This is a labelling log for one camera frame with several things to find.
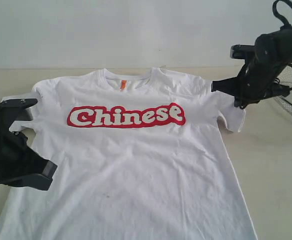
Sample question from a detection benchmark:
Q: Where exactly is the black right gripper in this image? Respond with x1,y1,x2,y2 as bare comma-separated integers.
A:
211,59,276,109

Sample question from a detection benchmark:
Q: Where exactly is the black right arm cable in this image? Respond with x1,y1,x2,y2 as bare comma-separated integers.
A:
272,0,292,96

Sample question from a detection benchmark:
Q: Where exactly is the white t-shirt red lettering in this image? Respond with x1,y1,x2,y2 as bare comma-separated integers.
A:
0,68,257,240

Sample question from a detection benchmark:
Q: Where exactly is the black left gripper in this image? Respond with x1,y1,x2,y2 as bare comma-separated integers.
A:
0,131,57,191

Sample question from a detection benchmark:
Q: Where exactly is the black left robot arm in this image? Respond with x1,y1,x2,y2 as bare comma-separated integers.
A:
0,126,57,191

